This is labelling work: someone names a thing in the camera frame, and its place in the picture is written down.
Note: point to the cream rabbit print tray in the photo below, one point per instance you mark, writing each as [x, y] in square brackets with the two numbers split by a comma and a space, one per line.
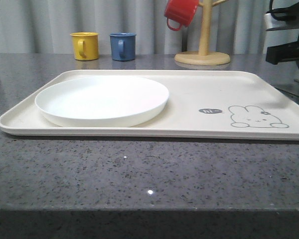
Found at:
[201, 104]

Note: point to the blue enamel mug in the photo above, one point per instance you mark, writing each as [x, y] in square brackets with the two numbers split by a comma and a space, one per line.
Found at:
[123, 46]

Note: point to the yellow enamel mug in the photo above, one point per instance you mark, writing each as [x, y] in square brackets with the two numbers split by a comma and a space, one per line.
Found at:
[85, 45]

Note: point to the red enamel mug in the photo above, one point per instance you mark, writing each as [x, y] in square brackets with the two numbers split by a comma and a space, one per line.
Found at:
[180, 11]

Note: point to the grey curtain backdrop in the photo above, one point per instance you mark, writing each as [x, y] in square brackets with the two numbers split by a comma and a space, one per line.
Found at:
[44, 26]

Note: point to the white round plate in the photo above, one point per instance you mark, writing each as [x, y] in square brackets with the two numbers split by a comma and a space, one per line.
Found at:
[102, 101]

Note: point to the wooden mug tree stand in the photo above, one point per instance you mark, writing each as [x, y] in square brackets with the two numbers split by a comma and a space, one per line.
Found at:
[204, 56]

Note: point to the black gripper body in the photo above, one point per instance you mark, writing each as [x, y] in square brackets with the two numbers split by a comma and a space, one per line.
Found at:
[284, 18]

